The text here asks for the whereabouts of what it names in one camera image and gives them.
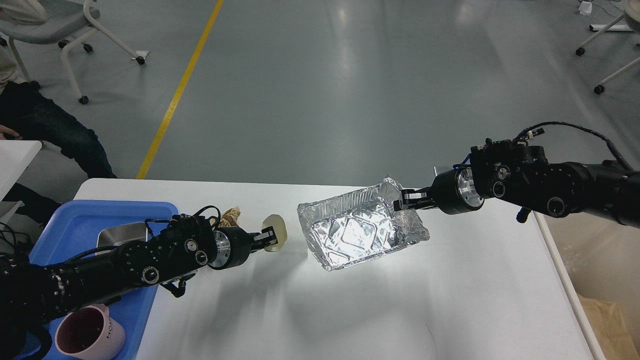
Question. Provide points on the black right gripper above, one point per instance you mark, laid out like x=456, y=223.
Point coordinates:
x=453, y=192

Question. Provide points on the blue plastic tray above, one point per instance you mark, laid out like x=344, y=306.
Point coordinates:
x=75, y=228

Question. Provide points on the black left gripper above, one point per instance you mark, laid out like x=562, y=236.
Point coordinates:
x=234, y=245

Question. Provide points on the floor outlet plate right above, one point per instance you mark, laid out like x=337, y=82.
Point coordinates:
x=438, y=170

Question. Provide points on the stainless steel rectangular dish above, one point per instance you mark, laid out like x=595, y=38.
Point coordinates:
x=120, y=234

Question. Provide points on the beige plastic bin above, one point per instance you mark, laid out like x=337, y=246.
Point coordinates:
x=597, y=259

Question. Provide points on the brown paper in bin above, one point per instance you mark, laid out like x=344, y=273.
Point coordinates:
x=606, y=321

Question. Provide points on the person in beige sweater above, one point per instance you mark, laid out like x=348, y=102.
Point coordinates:
x=27, y=115

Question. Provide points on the white paper cup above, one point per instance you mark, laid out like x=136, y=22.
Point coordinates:
x=278, y=224

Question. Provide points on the aluminium foil tray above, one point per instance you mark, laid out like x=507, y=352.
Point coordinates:
x=359, y=226

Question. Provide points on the pink mug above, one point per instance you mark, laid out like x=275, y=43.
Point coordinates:
x=90, y=334

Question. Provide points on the brown paper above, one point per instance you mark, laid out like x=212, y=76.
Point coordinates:
x=230, y=218
x=606, y=321

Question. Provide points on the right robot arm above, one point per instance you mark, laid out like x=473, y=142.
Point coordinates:
x=518, y=173

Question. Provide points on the grey office chair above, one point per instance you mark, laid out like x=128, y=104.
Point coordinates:
x=68, y=24

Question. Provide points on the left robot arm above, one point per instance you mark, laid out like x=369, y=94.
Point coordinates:
x=34, y=295

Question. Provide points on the white side table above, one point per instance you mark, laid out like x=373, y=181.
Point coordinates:
x=15, y=157

